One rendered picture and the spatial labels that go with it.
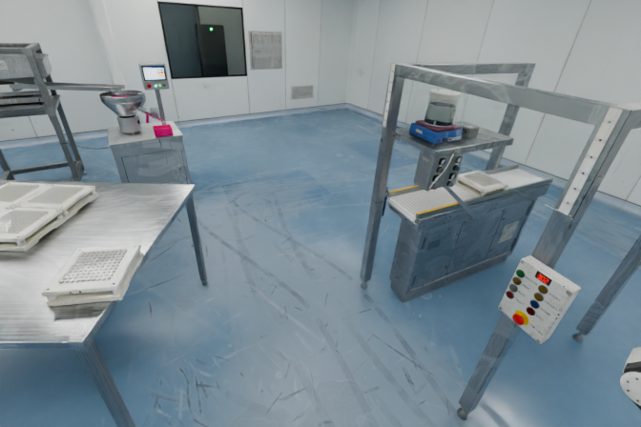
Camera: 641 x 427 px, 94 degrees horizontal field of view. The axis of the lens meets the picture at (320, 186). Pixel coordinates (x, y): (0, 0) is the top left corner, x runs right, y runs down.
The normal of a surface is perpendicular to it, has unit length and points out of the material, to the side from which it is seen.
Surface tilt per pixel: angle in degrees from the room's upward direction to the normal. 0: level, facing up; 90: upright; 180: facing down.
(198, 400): 0
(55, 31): 90
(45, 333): 0
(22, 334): 0
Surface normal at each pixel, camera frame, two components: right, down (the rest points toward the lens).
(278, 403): 0.04, -0.88
